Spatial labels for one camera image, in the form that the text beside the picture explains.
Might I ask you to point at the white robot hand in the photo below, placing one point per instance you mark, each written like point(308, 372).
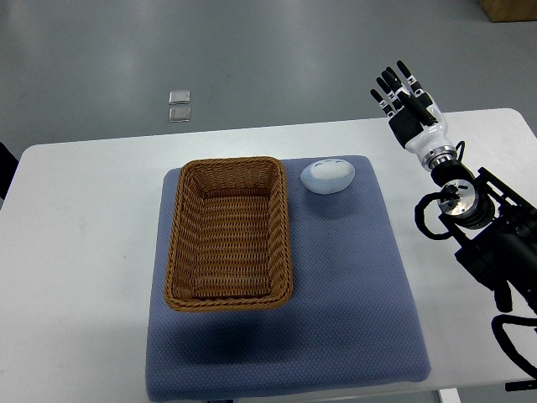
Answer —
point(414, 125)

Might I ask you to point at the blue white plush toy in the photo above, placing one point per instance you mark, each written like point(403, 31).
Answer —
point(327, 176)

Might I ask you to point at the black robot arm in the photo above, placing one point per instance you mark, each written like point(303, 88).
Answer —
point(494, 226)

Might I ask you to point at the brown wicker basket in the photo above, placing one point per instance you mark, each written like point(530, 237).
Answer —
point(229, 246)

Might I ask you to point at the cardboard box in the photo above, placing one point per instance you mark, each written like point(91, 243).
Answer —
point(507, 11)

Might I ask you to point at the upper metal floor plate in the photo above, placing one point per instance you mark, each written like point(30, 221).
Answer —
point(179, 97)

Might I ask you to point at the metal floor plate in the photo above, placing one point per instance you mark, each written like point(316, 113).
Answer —
point(179, 114)
point(179, 97)

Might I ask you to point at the blue fabric mat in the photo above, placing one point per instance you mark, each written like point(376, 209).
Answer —
point(350, 322)

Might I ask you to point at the lower metal floor plate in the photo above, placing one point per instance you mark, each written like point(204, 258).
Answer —
point(179, 114)

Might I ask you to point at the white table leg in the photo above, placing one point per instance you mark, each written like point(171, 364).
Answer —
point(450, 395)

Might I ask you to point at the black object at left edge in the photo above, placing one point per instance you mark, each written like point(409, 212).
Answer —
point(8, 166)

